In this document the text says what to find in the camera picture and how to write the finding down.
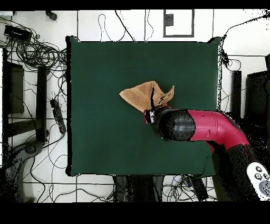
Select tan terry towel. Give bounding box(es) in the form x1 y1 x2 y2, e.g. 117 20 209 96
119 80 175 113

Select dark flat panel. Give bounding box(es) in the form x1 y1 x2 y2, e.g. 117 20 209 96
3 61 25 115

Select dark green table cloth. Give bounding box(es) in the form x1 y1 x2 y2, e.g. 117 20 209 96
65 35 223 178

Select black adaptor box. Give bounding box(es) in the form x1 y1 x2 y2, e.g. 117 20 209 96
189 176 209 201

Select black power strip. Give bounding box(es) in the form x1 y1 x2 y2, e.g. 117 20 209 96
50 98 67 134

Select black upright bar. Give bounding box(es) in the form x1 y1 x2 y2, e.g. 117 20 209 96
230 70 243 119
35 66 49 143

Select small dark grey block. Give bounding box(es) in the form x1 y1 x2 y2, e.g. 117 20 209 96
165 13 175 27

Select dark speckled monitor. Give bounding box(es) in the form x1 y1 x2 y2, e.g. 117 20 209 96
245 70 270 120

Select small black object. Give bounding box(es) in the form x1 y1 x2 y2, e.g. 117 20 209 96
45 10 58 21

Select black rectangular box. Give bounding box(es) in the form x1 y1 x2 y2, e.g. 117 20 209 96
4 24 33 42

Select black pedestal column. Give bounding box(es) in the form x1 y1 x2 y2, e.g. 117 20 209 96
113 175 165 202

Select grey rectangular frame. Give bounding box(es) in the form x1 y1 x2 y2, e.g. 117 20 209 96
163 9 195 38

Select looped black cable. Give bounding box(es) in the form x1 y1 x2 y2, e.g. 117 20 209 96
98 10 136 42

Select dark grey pedestal leg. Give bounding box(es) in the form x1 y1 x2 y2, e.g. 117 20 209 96
5 140 44 202

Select tangled black cables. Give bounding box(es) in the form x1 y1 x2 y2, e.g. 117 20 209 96
0 16 68 73

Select long black cable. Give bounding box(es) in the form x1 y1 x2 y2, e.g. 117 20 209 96
223 10 270 39

